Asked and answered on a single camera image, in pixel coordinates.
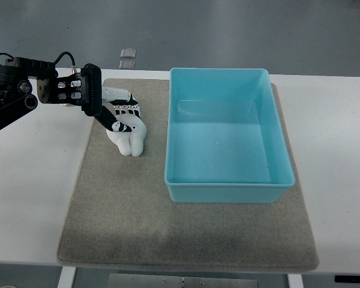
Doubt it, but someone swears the black white robot left hand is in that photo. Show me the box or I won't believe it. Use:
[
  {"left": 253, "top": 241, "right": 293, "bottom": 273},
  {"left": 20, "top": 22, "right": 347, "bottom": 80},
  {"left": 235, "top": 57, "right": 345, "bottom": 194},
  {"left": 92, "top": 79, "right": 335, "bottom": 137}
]
[{"left": 94, "top": 86, "right": 140, "bottom": 133}]

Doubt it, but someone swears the white plush tooth toy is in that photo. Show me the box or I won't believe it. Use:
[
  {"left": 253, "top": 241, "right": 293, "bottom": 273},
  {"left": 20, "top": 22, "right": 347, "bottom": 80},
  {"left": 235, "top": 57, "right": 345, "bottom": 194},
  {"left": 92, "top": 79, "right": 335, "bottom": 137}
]
[{"left": 106, "top": 114, "right": 147, "bottom": 157}]

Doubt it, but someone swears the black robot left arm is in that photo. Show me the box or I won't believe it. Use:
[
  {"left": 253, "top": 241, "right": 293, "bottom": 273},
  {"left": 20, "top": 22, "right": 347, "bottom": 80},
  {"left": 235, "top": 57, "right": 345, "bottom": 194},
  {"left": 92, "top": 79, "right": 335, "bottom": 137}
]
[{"left": 0, "top": 55, "right": 103, "bottom": 131}]

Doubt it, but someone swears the blue plastic box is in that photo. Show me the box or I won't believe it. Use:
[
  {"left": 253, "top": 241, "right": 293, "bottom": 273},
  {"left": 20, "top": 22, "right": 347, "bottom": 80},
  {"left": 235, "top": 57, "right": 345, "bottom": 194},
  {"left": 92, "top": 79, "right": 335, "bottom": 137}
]
[{"left": 164, "top": 68, "right": 295, "bottom": 203}]

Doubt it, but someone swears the lower floor socket plate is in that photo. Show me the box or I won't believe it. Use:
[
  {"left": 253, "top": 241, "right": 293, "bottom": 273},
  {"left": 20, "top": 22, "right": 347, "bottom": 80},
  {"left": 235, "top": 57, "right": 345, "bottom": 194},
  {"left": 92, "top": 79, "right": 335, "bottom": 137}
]
[{"left": 119, "top": 60, "right": 136, "bottom": 70}]

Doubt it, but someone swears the grey felt mat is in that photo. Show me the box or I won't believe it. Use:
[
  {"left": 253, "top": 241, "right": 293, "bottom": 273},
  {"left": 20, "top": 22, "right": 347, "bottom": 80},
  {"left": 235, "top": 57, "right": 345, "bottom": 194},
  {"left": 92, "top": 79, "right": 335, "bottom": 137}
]
[{"left": 57, "top": 79, "right": 319, "bottom": 272}]

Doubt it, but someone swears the grey metal table crossbar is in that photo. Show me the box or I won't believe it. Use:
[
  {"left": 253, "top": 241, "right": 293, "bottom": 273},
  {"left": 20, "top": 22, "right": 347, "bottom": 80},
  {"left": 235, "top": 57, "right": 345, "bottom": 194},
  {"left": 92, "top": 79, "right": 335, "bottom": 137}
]
[{"left": 107, "top": 273, "right": 259, "bottom": 288}]

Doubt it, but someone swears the white left table leg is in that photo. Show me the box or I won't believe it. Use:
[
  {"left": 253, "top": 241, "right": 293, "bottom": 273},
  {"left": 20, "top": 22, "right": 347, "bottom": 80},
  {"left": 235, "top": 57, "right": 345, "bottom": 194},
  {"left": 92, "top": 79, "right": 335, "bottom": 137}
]
[{"left": 57, "top": 266, "right": 77, "bottom": 288}]

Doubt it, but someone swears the white table leg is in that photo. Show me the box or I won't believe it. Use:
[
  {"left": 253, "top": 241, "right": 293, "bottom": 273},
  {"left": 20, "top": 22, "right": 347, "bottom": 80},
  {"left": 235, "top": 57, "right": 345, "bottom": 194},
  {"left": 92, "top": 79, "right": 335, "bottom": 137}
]
[
  {"left": 287, "top": 274, "right": 304, "bottom": 288},
  {"left": 57, "top": 266, "right": 77, "bottom": 288}
]

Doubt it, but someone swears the white right table leg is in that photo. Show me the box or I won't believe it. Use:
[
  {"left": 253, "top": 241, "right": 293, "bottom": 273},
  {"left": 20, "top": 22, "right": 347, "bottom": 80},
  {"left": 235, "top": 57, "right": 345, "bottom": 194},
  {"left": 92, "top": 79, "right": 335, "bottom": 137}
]
[{"left": 287, "top": 274, "right": 304, "bottom": 288}]

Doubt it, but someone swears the black table control panel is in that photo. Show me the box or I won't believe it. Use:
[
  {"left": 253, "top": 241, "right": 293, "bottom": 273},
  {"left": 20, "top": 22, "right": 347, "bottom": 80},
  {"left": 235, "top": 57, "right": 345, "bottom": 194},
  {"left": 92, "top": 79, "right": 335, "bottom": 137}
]
[{"left": 334, "top": 275, "right": 360, "bottom": 284}]

